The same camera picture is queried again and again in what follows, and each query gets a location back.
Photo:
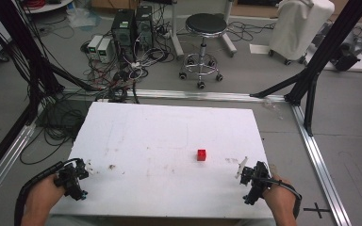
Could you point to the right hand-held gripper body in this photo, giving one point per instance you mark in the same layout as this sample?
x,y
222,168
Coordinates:
x,y
257,183

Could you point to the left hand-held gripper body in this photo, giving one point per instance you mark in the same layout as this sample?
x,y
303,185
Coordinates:
x,y
71,182

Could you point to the red cube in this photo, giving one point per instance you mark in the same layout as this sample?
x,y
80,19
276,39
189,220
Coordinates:
x,y
201,155

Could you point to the person's right hand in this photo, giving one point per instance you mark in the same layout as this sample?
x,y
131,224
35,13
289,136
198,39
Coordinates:
x,y
279,197

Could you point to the person's left hand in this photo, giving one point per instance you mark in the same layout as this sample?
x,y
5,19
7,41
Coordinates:
x,y
42,196

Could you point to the white bench power supply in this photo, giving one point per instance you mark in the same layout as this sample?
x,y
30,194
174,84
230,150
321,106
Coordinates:
x,y
104,50
93,45

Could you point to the white paper sheet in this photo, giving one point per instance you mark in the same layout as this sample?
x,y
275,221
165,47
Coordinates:
x,y
259,49

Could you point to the white table leg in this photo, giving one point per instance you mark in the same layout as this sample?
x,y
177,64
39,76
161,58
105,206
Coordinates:
x,y
229,44
176,34

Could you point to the black computer tower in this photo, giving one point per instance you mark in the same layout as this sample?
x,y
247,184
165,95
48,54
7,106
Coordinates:
x,y
124,34
144,26

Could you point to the clear plastic bag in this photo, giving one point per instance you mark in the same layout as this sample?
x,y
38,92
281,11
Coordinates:
x,y
83,17

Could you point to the black round stool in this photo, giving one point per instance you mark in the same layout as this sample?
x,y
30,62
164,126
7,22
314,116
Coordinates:
x,y
205,25

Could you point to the white covered cart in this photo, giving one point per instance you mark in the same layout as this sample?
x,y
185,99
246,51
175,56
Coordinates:
x,y
298,28

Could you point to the grey machine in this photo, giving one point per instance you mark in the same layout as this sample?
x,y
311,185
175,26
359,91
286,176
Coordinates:
x,y
348,50

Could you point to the round white table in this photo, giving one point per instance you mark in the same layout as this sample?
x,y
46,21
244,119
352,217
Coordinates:
x,y
48,6

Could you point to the aluminium floor rail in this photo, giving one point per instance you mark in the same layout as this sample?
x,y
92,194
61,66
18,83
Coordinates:
x,y
201,95
3,169
322,172

